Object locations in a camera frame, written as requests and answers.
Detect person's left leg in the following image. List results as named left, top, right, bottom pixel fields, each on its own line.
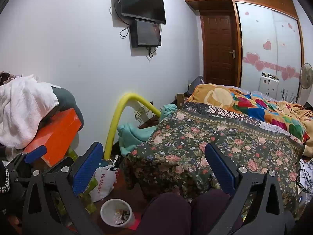
left=139, top=192, right=192, bottom=235

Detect white towel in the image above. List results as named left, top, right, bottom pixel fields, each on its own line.
left=0, top=75, right=60, bottom=150

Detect dark wooden bed frame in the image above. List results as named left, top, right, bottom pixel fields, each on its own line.
left=138, top=116, right=162, bottom=129

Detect orange colourful blanket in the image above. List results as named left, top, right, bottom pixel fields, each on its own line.
left=187, top=83, right=313, bottom=157

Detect person's right leg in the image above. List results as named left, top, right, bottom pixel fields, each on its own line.
left=191, top=188, right=245, bottom=235

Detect white plastic bag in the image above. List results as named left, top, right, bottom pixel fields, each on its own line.
left=90, top=168, right=118, bottom=202

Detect white cup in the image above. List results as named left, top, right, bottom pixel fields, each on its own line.
left=100, top=198, right=135, bottom=228

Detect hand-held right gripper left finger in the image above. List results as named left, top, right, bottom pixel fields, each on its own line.
left=22, top=142, right=105, bottom=235

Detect dark green cloth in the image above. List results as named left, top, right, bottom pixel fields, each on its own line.
left=40, top=86, right=85, bottom=125

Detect black wall television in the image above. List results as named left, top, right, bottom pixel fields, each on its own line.
left=118, top=0, right=167, bottom=25

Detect person's leg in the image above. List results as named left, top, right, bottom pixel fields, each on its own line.
left=191, top=188, right=245, bottom=235
left=139, top=192, right=192, bottom=235

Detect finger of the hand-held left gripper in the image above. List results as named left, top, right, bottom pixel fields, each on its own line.
left=7, top=145, right=47, bottom=174

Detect teal cloth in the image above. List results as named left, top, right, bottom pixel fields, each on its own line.
left=160, top=104, right=178, bottom=119
left=117, top=124, right=157, bottom=156

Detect dark floral blanket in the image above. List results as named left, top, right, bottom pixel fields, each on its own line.
left=121, top=109, right=305, bottom=208

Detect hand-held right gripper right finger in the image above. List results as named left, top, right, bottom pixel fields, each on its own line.
left=204, top=142, right=296, bottom=235

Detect pile of small scraps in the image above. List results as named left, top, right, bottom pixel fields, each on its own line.
left=111, top=208, right=130, bottom=226

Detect small black monitor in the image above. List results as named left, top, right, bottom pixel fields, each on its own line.
left=130, top=19, right=162, bottom=48

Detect patchwork bed sheet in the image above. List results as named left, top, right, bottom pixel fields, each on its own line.
left=182, top=100, right=305, bottom=144

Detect red paper sheet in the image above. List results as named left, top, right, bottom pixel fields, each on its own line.
left=127, top=212, right=142, bottom=230

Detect brown wooden door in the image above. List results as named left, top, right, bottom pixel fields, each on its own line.
left=199, top=10, right=239, bottom=87

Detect dark dried twigs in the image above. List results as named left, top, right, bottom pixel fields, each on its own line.
left=280, top=88, right=296, bottom=102

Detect wardrobe with heart stickers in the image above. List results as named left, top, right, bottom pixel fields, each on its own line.
left=235, top=1, right=305, bottom=103

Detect cardboard box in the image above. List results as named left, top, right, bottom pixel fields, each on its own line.
left=176, top=93, right=186, bottom=108

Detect orange box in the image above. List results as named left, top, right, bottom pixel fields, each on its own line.
left=23, top=108, right=82, bottom=167

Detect yellow foam tube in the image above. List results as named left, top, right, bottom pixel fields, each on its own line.
left=103, top=92, right=162, bottom=161

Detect brown patterned cloth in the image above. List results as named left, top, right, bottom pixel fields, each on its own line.
left=0, top=71, right=22, bottom=84

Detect black cable tangle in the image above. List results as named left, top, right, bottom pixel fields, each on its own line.
left=296, top=157, right=313, bottom=194

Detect standing fan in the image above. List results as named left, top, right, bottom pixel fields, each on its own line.
left=300, top=63, right=313, bottom=103

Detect wall socket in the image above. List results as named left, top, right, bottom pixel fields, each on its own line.
left=134, top=106, right=149, bottom=120

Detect grey purple bag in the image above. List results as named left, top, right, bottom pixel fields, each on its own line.
left=189, top=76, right=204, bottom=96

